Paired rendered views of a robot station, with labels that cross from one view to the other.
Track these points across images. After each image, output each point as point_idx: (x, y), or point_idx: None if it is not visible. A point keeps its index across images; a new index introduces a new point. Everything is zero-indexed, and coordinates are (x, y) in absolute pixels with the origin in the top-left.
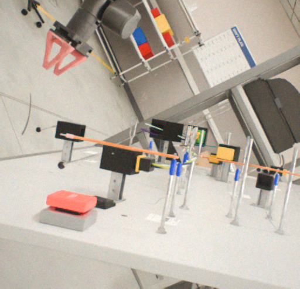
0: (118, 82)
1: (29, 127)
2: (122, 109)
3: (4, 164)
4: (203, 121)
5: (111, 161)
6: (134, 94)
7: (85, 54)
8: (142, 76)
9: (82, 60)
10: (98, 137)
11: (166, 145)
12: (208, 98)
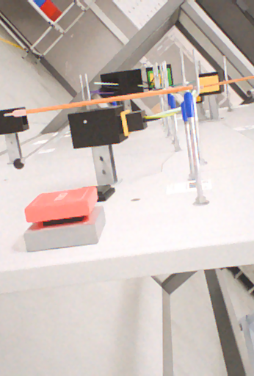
0: (33, 59)
1: None
2: (48, 88)
3: None
4: (143, 71)
5: (86, 134)
6: (56, 67)
7: None
8: (57, 43)
9: None
10: (34, 129)
11: (128, 102)
12: (157, 28)
